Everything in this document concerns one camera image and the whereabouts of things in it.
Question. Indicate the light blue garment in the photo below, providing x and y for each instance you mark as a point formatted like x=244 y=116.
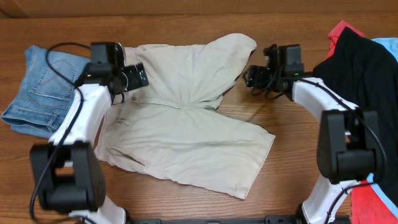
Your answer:
x=388 y=46

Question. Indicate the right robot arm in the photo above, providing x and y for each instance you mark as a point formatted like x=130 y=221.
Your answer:
x=348 y=147

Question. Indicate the beige cotton shorts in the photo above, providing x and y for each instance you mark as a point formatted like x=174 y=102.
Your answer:
x=170 y=129

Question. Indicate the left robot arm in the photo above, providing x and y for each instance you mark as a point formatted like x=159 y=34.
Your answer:
x=68 y=176

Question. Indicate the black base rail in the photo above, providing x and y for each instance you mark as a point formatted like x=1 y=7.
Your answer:
x=214 y=221

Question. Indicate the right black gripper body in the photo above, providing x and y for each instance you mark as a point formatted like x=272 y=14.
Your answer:
x=262 y=81

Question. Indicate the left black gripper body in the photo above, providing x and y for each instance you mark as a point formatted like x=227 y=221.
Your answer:
x=129 y=79

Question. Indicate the black garment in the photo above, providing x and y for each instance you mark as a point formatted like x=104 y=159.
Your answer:
x=365 y=73

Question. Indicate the red garment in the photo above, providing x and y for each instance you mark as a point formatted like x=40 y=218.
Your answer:
x=368 y=204

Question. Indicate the folded blue denim jeans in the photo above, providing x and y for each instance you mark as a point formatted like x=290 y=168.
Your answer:
x=44 y=98

